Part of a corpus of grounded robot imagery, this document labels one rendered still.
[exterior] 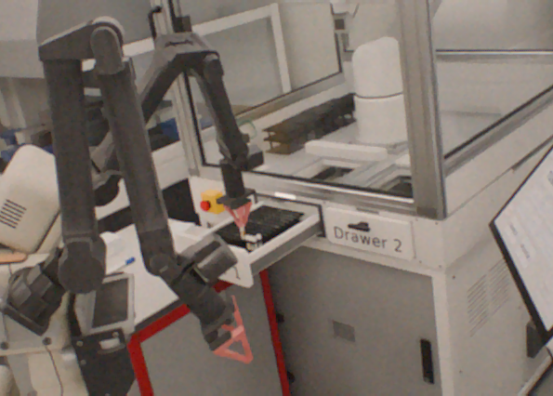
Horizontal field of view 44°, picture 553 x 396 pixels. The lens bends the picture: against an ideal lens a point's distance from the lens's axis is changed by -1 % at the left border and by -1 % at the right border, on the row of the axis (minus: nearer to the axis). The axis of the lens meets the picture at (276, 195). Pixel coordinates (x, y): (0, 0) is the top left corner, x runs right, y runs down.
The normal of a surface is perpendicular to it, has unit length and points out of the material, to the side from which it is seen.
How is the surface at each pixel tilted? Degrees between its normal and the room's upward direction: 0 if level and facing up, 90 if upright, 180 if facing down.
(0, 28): 69
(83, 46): 90
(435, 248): 90
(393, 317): 90
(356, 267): 90
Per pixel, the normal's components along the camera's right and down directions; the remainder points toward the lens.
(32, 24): -0.68, 0.02
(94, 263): 0.19, 0.32
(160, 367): 0.73, 0.14
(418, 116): -0.67, 0.37
